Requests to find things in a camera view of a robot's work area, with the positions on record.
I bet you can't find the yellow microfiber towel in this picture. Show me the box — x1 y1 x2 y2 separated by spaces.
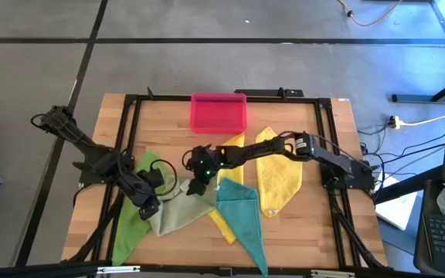
206 132 246 246
254 126 304 219

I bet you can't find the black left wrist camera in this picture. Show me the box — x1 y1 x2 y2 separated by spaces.
144 168 166 190

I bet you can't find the black looped gripper cable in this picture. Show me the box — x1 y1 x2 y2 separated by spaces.
151 158 178 196

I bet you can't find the pale sage green towel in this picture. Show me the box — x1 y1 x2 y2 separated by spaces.
148 175 219 237

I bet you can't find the black aluminium table frame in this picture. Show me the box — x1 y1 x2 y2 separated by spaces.
62 87 392 278

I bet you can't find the yellow floor cable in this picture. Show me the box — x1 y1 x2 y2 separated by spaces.
337 0 403 28

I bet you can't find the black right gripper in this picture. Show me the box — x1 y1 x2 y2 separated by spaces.
183 144 227 196

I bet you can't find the white power cable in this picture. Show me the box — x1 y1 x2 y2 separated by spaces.
399 114 445 127

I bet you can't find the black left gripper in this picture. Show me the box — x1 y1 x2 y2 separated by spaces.
128 175 161 222

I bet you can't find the silver aluminium bracket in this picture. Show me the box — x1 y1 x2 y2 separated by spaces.
97 265 141 275
310 269 357 278

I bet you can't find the white flat box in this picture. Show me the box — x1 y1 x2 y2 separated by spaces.
374 171 419 232

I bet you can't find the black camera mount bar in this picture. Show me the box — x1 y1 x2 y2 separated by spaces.
233 86 305 98

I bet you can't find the bright green microfiber towel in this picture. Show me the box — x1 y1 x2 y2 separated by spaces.
111 150 177 266

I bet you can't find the blue-grey floor bar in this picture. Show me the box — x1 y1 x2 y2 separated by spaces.
391 93 445 104

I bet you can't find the pink plastic bin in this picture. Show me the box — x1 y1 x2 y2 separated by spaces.
189 91 248 135

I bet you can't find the teal microfiber towel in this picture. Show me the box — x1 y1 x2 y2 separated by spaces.
215 176 269 277

